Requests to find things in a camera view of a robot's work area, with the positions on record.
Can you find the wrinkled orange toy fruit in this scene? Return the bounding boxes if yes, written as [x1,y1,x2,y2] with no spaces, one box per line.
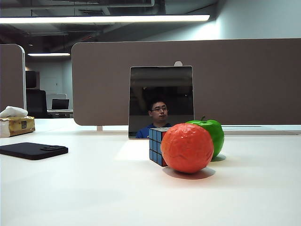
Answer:
[160,122,214,174]

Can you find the green toy apple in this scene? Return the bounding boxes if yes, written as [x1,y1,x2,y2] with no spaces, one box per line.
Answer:
[185,115,225,162]

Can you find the Rubik's cube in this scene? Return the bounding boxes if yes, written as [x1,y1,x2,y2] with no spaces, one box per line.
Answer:
[148,127,174,167]

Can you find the black monitor screen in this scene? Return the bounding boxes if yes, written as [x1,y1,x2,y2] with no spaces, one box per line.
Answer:
[128,65,195,140]

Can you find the wide brown desk partition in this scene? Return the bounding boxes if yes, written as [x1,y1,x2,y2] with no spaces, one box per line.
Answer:
[71,38,301,127]

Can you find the dark computer monitor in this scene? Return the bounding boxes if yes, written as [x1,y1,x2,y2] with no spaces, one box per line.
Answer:
[51,98,70,110]

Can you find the long ceiling light strip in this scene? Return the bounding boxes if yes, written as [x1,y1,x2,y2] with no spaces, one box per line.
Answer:
[0,15,210,24]

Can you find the black office chair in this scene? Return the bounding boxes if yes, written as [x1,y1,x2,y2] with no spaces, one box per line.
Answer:
[25,89,48,119]

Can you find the short ceiling light strip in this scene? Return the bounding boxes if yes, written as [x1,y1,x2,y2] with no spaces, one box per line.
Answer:
[27,52,71,57]

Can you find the black smartphone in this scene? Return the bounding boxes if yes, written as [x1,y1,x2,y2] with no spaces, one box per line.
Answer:
[0,142,69,161]

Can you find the yellow tissue pack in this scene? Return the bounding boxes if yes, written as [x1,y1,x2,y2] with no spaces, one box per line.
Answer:
[0,105,36,138]

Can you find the narrow brown desk partition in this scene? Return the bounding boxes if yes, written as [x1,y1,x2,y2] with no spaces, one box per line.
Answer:
[0,44,26,111]

